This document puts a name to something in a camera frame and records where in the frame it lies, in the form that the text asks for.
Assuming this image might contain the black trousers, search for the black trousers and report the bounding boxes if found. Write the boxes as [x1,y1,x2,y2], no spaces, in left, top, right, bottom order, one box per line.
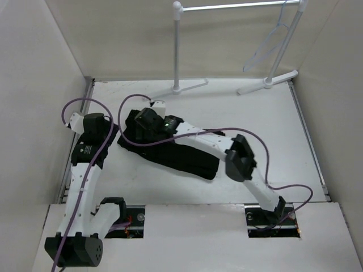
[116,109,226,182]

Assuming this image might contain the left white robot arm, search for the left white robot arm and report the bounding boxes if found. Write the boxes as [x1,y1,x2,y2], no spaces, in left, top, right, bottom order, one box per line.
[44,113,127,271]

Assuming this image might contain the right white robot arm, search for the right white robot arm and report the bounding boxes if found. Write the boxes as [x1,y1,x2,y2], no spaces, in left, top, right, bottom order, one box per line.
[134,108,286,225]

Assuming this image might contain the white clothes rack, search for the white clothes rack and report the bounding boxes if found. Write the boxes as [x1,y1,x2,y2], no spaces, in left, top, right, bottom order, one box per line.
[154,0,308,99]

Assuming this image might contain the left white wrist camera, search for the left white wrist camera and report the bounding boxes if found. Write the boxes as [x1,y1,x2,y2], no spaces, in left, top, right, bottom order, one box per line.
[66,112,85,135]

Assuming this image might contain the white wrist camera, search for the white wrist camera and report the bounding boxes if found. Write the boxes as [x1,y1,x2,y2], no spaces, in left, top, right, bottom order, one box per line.
[66,112,85,135]
[149,100,166,118]

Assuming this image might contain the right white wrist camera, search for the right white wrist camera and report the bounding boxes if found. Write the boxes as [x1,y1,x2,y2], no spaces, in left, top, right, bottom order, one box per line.
[149,100,166,118]

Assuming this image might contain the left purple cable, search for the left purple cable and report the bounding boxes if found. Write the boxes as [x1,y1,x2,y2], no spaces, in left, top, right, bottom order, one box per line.
[50,97,131,272]

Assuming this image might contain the purple cable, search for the purple cable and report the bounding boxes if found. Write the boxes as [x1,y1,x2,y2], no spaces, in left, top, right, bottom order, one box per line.
[50,97,131,272]
[117,94,314,227]

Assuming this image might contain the light blue wire hanger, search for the light blue wire hanger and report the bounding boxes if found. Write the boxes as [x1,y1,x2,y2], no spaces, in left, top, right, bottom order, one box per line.
[242,1,290,73]

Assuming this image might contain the right aluminium table rail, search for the right aluminium table rail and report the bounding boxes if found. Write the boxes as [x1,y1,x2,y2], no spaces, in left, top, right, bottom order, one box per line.
[288,80,331,202]

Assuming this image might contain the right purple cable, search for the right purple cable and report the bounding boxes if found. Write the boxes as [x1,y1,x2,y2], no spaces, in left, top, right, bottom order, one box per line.
[117,94,314,227]

